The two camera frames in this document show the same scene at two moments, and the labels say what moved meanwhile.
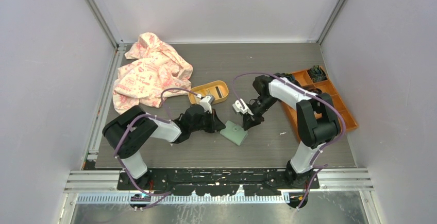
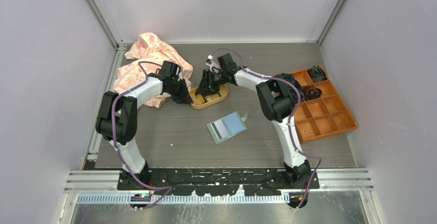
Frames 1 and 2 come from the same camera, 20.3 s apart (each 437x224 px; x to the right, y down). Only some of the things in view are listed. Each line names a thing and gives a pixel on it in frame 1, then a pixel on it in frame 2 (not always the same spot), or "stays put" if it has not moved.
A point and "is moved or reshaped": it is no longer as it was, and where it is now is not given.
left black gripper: [216, 125] → [184, 98]
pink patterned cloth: [155, 66] stays put
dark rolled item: [316, 90] stays put
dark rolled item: [289, 77] stays put
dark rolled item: [317, 73] stays put
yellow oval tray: [219, 89] stays put
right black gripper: [248, 120] → [206, 87]
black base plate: [219, 182] stays put
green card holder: [234, 132] is moved or reshaped
